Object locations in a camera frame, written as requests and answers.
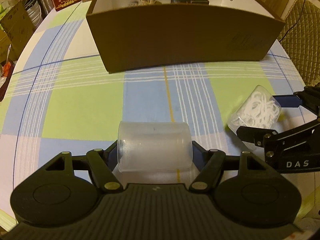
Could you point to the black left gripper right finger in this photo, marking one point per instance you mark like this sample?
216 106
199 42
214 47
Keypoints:
200 155

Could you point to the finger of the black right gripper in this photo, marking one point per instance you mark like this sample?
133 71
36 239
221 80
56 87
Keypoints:
292 100
257 136

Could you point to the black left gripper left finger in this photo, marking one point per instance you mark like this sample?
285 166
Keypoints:
110 155

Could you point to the clear box of floss picks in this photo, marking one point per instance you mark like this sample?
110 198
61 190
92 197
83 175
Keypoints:
259 110

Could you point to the clear plastic cup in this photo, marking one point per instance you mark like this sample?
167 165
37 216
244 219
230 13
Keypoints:
154 146

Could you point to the quilted beige chair cushion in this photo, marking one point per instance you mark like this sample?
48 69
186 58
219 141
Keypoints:
300 39

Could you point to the brown cardboard storage box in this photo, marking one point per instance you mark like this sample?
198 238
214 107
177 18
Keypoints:
132 37

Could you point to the brown cardboard carton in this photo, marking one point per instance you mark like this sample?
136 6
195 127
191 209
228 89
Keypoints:
16 28

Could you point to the stack of white bowls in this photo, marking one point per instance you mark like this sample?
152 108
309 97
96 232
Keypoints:
34 11

